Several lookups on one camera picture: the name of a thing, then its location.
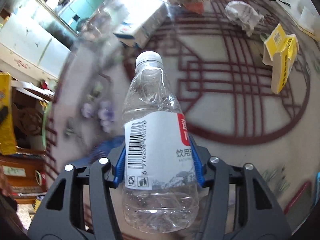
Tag clear water bottle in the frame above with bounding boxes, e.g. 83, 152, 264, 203
123, 51, 199, 233

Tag yellow medicine box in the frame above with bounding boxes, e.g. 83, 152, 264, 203
263, 23, 299, 94

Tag white blue milk carton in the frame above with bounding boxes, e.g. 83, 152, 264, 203
113, 3, 167, 48

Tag white paper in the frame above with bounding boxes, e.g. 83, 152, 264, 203
225, 1, 264, 37

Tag yellow orange drink carton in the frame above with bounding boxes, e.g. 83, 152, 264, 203
0, 72, 17, 155

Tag teal kitchen cabinets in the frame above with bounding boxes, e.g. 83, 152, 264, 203
57, 0, 105, 32

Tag person's left hand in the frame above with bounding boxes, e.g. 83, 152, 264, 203
0, 166, 12, 196

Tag red phone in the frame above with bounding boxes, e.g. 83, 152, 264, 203
284, 180, 312, 215

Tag carved wooden chair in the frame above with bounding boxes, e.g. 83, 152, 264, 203
11, 87, 46, 155

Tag white two-door refrigerator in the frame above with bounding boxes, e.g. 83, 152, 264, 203
1, 14, 70, 80

